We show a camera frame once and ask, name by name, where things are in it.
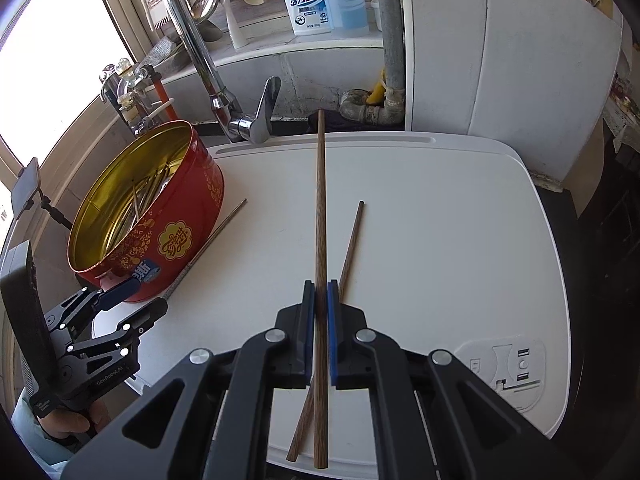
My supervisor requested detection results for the metal chopstick patterned handle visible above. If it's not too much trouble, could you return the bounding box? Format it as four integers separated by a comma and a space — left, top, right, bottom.
106, 164, 171, 250

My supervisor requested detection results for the brown wooden chopstick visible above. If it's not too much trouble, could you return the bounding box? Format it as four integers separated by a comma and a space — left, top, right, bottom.
314, 110, 329, 469
285, 200, 366, 463

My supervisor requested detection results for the chrome kitchen faucet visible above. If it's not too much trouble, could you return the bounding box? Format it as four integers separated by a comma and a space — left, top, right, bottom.
158, 0, 342, 146

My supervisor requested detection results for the person left hand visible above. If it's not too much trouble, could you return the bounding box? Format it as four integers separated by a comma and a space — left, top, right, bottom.
38, 400, 111, 440

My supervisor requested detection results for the light blue clothing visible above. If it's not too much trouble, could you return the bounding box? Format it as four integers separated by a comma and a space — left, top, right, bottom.
11, 389, 73, 468

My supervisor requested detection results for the red gold round tin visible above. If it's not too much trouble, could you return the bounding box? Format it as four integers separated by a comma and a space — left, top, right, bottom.
67, 120, 224, 302

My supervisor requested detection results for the grey metal pipe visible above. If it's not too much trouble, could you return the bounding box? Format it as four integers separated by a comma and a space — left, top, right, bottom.
338, 0, 406, 126

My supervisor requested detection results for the orange pipe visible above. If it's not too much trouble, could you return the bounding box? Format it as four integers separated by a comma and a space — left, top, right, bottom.
151, 72, 178, 122

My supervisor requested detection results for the white dish soap bottle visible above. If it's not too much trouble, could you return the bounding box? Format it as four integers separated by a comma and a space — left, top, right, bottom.
284, 0, 333, 37

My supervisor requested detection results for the white refrigerator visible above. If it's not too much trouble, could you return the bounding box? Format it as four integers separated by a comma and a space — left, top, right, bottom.
402, 0, 627, 181

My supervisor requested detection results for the phone on mount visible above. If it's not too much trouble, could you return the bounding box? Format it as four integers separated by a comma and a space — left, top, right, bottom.
11, 157, 40, 219

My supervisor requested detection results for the yellow gas hose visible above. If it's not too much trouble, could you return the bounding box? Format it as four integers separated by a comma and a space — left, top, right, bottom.
365, 69, 388, 108

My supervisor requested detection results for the white brush handle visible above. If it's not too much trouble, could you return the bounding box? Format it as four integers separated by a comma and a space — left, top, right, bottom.
219, 0, 247, 50

